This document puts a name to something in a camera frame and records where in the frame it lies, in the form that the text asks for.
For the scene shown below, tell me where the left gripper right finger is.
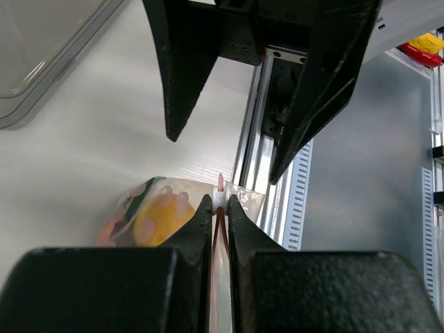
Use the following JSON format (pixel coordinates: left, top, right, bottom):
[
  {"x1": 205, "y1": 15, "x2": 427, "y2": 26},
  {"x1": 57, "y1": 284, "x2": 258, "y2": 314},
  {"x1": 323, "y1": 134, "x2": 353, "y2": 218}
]
[{"x1": 228, "y1": 196, "x2": 441, "y2": 332}]

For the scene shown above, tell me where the clear zip top bag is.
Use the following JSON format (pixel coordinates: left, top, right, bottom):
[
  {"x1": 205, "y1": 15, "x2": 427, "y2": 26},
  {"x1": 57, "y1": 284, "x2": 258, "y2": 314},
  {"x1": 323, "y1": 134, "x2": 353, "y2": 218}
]
[{"x1": 95, "y1": 173, "x2": 266, "y2": 333}]

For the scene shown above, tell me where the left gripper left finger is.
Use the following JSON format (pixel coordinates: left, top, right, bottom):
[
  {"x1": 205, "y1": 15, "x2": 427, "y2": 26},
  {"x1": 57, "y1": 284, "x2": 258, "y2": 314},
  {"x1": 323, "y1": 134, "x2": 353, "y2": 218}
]
[{"x1": 1, "y1": 196, "x2": 212, "y2": 332}]

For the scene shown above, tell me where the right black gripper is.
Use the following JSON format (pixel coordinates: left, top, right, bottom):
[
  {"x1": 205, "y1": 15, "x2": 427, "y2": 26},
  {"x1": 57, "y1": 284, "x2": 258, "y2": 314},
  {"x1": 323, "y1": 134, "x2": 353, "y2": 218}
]
[{"x1": 143, "y1": 0, "x2": 381, "y2": 184}]

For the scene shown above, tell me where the white slotted cable duct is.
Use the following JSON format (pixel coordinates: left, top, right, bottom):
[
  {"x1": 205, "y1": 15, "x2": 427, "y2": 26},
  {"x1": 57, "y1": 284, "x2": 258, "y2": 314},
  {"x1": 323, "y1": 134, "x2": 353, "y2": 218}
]
[{"x1": 282, "y1": 140, "x2": 314, "y2": 251}]

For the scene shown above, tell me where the clear plastic tray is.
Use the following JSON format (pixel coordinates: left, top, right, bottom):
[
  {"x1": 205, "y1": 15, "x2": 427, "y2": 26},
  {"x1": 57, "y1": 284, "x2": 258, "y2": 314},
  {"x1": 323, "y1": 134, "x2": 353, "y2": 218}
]
[{"x1": 1, "y1": 0, "x2": 123, "y2": 128}]

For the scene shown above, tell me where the aluminium mounting rail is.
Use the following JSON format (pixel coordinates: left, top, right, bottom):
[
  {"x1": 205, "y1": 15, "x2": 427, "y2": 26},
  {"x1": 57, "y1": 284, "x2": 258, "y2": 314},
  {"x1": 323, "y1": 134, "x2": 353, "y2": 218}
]
[{"x1": 232, "y1": 56, "x2": 293, "y2": 246}]

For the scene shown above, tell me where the yellow mango toy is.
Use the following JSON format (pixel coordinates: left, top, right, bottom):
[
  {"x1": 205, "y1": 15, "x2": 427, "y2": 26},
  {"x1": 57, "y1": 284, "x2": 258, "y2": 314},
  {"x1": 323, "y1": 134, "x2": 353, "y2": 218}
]
[{"x1": 133, "y1": 197, "x2": 196, "y2": 247}]

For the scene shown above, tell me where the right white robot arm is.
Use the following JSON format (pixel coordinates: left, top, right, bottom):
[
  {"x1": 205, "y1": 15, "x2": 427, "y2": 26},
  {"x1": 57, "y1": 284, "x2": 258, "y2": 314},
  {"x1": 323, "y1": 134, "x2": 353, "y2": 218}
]
[{"x1": 144, "y1": 1, "x2": 443, "y2": 183}]

